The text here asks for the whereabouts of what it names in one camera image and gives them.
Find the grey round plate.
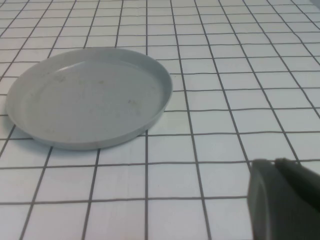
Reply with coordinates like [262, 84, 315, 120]
[5, 47, 174, 151]

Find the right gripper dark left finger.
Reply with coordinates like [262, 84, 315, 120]
[246, 158, 320, 240]

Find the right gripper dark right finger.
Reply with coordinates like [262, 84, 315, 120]
[274, 156, 320, 214]

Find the white grid-pattern tablecloth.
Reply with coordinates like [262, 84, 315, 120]
[0, 0, 320, 240]

